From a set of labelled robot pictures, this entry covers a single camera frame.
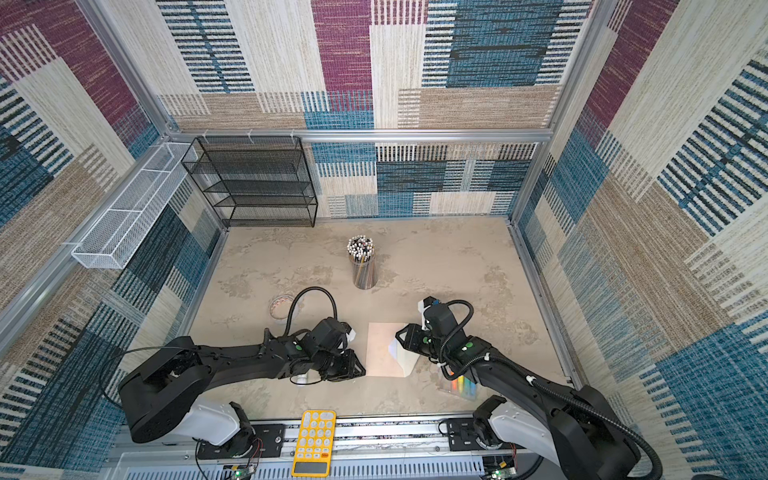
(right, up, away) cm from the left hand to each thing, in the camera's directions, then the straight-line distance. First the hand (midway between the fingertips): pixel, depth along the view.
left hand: (365, 371), depth 82 cm
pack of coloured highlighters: (+26, -4, -1) cm, 27 cm away
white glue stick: (-17, -1, -2) cm, 17 cm away
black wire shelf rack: (-42, +58, +29) cm, 77 cm away
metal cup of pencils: (-1, +33, +5) cm, 33 cm away
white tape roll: (-28, +15, +15) cm, 35 cm away
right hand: (+10, +8, +1) cm, 12 cm away
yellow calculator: (-11, -14, -9) cm, 20 cm away
